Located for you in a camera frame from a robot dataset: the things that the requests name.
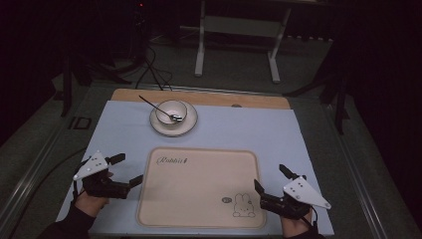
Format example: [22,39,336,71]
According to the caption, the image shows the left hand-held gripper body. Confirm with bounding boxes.
[73,150,131,200]

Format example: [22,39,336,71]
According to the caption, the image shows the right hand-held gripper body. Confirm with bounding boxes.
[260,176,332,221]

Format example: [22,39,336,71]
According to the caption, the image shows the person's right hand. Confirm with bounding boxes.
[281,211,315,239]

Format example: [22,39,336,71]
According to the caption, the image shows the person's left hand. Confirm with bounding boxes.
[75,190,110,217]

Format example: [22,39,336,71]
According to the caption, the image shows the beige rabbit print placemat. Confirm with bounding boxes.
[136,146,267,230]

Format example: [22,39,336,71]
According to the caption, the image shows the metal spoon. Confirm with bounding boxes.
[138,95,184,122]

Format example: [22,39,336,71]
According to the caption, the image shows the light blue table mat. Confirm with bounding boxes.
[55,100,335,237]

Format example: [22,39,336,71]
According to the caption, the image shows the white ceramic bowl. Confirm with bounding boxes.
[154,99,188,126]

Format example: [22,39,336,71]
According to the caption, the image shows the white ceramic plate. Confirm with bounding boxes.
[148,100,199,137]

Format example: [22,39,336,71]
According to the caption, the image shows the dark stand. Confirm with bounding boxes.
[283,43,351,135]
[53,49,133,118]

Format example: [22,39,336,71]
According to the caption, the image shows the wooden table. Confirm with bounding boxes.
[109,88,292,111]

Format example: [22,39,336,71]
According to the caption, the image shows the dark equipment with red light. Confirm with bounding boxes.
[132,0,151,66]

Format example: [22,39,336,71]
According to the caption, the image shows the white metal stand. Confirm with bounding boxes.
[194,0,293,84]

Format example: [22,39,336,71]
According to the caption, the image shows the dark floor cable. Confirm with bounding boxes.
[6,147,88,239]

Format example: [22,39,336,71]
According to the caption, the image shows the metal floor rail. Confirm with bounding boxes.
[0,123,69,230]
[322,103,391,239]

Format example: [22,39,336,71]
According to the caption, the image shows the black floor cables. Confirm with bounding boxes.
[133,44,173,92]

